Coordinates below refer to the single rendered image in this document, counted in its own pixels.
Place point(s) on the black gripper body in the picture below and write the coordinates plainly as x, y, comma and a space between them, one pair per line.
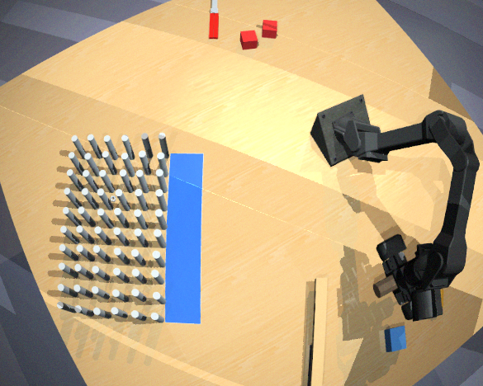
391, 248

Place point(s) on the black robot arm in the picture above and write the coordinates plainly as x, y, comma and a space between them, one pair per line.
436, 264

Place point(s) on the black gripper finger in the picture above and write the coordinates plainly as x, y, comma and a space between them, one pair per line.
398, 296
387, 272

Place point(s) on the red cube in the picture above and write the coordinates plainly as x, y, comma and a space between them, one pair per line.
269, 29
248, 40

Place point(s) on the blue block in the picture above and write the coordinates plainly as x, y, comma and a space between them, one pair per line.
395, 339

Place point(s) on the blue taped strip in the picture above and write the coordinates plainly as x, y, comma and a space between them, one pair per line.
183, 235

